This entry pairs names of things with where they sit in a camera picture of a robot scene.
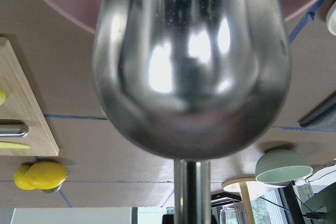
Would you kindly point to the green ceramic bowl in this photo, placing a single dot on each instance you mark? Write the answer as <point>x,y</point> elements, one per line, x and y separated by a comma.
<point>280,166</point>

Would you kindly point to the lemon half slice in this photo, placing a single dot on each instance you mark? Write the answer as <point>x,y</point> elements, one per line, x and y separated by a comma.
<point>2,97</point>

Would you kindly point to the wooden cup stand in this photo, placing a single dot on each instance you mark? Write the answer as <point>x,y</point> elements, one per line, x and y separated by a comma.
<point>249,190</point>

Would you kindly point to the grey folded cloth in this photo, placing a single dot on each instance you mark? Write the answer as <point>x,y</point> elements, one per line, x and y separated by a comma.
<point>321,117</point>

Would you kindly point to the metal ice scoop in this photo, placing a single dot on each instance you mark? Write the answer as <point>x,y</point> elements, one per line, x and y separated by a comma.
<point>191,80</point>

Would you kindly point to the yellow plastic knife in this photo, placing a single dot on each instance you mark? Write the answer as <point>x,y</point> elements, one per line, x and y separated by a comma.
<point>14,145</point>

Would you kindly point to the wooden cutting board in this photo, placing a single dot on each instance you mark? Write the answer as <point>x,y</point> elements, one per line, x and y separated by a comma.
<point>21,104</point>

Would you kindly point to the yellow lemon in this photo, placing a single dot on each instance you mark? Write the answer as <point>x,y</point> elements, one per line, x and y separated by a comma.
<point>20,178</point>
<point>46,175</point>

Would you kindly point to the green lime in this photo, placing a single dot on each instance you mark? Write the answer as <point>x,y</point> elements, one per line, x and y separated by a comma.
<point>52,190</point>

